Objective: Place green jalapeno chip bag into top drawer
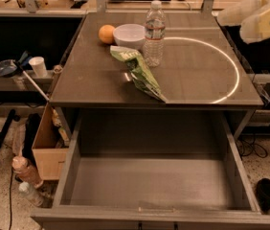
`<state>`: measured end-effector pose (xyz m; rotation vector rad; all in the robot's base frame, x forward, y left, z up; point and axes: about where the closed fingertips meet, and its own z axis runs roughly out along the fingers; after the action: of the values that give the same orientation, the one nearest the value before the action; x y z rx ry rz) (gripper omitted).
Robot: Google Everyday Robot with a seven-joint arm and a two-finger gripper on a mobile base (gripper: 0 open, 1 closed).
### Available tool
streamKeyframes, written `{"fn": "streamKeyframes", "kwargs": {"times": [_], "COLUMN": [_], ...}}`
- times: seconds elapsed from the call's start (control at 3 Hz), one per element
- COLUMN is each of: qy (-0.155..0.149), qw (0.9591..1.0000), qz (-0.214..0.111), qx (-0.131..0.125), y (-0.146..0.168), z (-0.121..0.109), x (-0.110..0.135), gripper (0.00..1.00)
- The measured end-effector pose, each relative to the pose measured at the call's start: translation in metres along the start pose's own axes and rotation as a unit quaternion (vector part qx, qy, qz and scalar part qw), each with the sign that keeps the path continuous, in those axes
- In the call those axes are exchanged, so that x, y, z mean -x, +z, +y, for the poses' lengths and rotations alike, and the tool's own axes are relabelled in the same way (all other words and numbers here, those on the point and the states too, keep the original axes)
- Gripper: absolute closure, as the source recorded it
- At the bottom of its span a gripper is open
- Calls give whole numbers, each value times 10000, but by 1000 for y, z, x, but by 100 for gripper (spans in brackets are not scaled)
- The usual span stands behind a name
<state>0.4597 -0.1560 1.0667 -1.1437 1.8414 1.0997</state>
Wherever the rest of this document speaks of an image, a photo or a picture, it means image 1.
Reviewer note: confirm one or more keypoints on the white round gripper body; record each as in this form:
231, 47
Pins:
269, 24

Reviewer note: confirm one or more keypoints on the green jalapeno chip bag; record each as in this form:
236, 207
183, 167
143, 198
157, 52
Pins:
140, 73

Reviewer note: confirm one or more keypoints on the open grey top drawer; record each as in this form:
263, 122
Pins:
153, 170

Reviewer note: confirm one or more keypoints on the grey metal cabinet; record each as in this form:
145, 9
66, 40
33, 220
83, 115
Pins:
199, 68

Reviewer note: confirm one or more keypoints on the clear plastic water bottle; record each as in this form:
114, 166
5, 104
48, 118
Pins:
155, 26

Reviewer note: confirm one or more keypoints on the white ceramic bowl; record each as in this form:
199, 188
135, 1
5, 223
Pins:
130, 36

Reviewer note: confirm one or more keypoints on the orange fruit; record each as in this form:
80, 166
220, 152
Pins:
106, 34

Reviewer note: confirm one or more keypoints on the white paper cup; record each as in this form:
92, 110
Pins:
39, 67

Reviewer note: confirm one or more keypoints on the cardboard box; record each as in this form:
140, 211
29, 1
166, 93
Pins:
48, 148

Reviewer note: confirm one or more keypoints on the dark round plate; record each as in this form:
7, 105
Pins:
7, 68

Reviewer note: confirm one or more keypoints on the pink liquid bottle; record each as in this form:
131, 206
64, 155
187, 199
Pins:
26, 171

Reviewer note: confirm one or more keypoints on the white plastic bottle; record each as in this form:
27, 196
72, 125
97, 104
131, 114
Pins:
31, 194

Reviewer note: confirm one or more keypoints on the white handled brush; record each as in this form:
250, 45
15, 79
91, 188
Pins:
20, 69

